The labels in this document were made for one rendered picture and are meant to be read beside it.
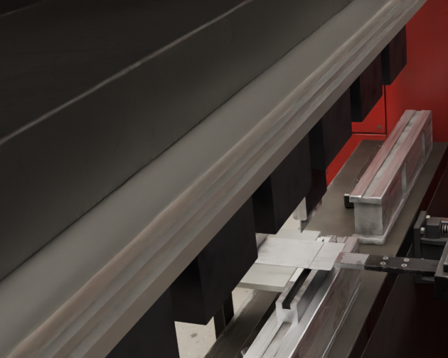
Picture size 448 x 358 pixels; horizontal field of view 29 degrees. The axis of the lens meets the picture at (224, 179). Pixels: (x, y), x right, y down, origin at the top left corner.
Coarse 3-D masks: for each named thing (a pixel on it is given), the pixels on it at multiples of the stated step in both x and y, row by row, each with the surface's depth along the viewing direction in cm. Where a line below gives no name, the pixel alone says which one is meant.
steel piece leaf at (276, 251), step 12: (264, 240) 134; (276, 240) 133; (288, 240) 133; (300, 240) 132; (264, 252) 130; (276, 252) 130; (288, 252) 129; (300, 252) 129; (312, 252) 128; (276, 264) 126; (288, 264) 126; (300, 264) 125
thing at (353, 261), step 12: (444, 252) 120; (336, 264) 124; (348, 264) 123; (360, 264) 123; (372, 264) 122; (384, 264) 122; (396, 264) 122; (408, 264) 121; (420, 264) 121; (432, 264) 120; (444, 264) 114; (444, 276) 113; (444, 288) 114
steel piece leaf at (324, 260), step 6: (324, 246) 130; (330, 246) 129; (336, 246) 129; (342, 246) 129; (324, 252) 128; (330, 252) 128; (336, 252) 127; (318, 258) 126; (324, 258) 126; (330, 258) 126; (312, 264) 125; (318, 264) 125; (324, 264) 124; (330, 264) 124; (324, 270) 123; (330, 270) 123
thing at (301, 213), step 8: (312, 176) 120; (320, 176) 124; (312, 184) 121; (320, 184) 124; (312, 192) 121; (320, 192) 124; (304, 200) 118; (312, 200) 121; (320, 200) 128; (296, 208) 119; (304, 208) 119; (312, 208) 121; (296, 216) 120; (304, 216) 119; (312, 216) 124; (304, 224) 121
